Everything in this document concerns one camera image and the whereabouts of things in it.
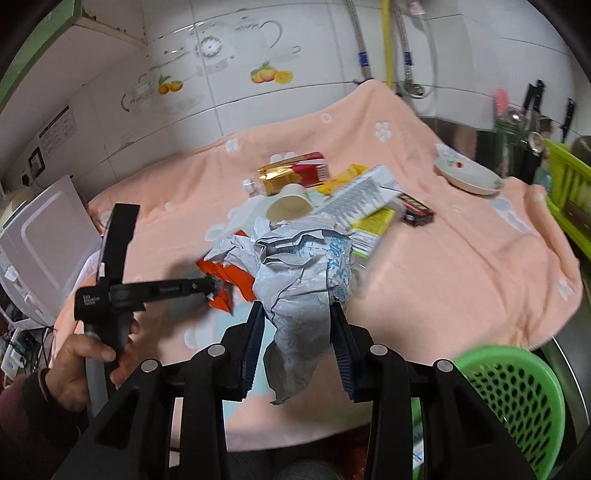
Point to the green window frame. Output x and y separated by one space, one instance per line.
27 41

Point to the metal valve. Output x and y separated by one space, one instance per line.
412 88

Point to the peach flowered blanket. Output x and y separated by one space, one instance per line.
438 286

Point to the person's left forearm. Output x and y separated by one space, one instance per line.
32 429

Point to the lime green dish rack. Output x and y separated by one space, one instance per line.
570 194

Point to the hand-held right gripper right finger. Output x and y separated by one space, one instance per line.
340 353

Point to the white wall label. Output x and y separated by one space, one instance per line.
57 131

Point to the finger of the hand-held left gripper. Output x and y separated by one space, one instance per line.
178 291

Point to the white flowered plate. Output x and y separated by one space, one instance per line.
466 177

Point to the yellow pipe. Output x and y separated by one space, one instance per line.
388 41

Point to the plastic bottle with red label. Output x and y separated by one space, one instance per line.
286 173

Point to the long white carton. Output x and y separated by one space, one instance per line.
364 196

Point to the beige paper cup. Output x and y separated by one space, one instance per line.
291 203

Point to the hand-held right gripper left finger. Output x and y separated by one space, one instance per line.
255 344

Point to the orange snack wrapper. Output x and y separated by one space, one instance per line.
228 272

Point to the silver wrapper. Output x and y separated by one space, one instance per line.
295 277

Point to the white appliance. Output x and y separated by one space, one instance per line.
41 249

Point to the yellow green box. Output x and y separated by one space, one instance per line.
371 230

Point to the stainless steel pot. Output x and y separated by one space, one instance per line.
461 136

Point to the pink brush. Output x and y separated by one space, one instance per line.
500 102

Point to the dark green utensil holder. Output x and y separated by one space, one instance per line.
512 147

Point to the white power strip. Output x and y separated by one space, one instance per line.
11 355

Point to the person's left hand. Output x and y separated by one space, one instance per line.
76 369

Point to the green plastic basket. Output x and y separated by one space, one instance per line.
512 401

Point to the small black box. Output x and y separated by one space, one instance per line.
417 211

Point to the black wall switch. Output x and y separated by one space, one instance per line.
37 161

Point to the yellow snack packet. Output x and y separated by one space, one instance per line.
339 180

